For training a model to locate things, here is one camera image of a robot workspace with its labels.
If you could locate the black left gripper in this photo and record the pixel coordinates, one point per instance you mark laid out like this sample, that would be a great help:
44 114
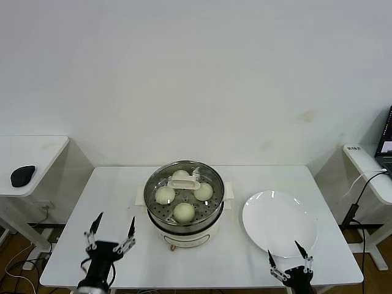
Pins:
102 255

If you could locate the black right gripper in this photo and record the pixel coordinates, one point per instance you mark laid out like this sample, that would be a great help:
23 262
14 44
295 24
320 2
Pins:
298 280

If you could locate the white steamed baozi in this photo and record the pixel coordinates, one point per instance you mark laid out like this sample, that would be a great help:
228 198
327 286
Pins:
164 195
203 191
183 212
179 174

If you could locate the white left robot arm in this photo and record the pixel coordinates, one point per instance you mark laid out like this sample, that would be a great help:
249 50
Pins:
92 289

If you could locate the stainless steel steamer basket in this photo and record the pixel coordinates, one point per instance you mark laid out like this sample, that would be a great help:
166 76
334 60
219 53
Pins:
171 225

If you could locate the white round plate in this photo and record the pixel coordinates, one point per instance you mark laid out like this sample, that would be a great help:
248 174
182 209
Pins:
275 220

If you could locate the white electric cooking pot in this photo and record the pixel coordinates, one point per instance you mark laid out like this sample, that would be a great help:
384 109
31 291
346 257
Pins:
186 237

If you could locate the white floor power adapter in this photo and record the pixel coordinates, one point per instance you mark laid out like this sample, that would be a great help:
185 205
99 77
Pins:
28 265

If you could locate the black computer mouse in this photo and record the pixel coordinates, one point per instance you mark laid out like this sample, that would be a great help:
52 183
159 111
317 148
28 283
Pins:
22 175

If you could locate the white side desk with mouse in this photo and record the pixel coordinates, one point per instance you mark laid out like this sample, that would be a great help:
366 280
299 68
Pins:
30 153

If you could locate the white side desk with laptop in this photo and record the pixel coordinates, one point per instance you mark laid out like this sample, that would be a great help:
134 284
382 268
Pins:
364 156

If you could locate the small text label sticker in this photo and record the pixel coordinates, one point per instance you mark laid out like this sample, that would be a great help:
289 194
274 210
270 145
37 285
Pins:
354 148

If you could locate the black laptop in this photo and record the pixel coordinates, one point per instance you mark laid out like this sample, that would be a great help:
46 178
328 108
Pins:
386 144

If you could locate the white wall socket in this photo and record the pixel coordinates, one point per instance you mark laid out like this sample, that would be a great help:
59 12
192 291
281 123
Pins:
46 204

